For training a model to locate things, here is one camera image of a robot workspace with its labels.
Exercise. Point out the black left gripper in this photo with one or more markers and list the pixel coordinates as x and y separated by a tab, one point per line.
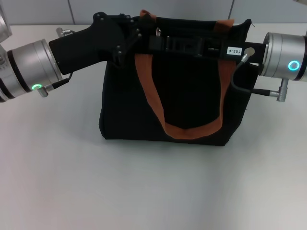
91	45

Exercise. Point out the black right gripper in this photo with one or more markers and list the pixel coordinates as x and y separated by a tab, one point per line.
242	51

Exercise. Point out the silver zipper pull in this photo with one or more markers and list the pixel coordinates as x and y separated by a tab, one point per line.
158	31

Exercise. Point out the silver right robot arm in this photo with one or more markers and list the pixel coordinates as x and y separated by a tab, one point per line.
285	57

